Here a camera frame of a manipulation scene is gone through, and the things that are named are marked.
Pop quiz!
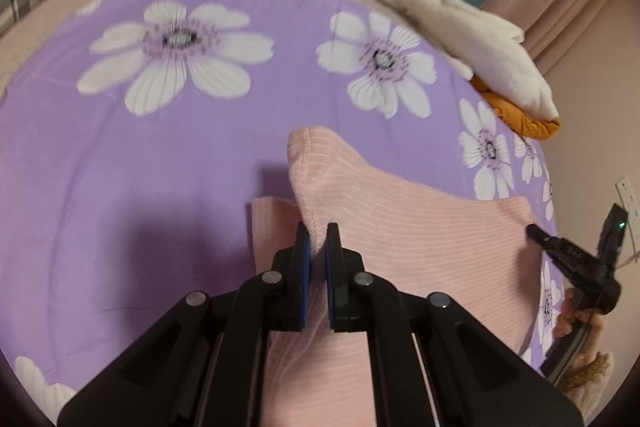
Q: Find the pink ribbed garment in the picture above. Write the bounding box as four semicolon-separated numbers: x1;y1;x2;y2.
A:
250;125;547;427

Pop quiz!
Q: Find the white goose plush toy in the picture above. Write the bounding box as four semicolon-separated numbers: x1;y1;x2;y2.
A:
324;0;562;140

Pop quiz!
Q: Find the person's right hand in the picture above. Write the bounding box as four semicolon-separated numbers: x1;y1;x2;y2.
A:
552;288;593;339

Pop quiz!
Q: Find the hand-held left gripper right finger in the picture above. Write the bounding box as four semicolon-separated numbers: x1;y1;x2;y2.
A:
325;223;584;427

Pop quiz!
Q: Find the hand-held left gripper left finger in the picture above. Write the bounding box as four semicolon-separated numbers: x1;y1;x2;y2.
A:
56;222;312;427

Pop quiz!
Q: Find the white wall socket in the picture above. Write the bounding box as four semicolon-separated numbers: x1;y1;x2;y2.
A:
615;175;640;242

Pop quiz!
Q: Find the purple floral bedsheet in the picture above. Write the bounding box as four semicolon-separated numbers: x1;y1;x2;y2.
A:
0;0;568;425

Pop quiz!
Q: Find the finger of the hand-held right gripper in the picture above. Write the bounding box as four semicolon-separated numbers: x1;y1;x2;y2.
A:
526;224;568;264

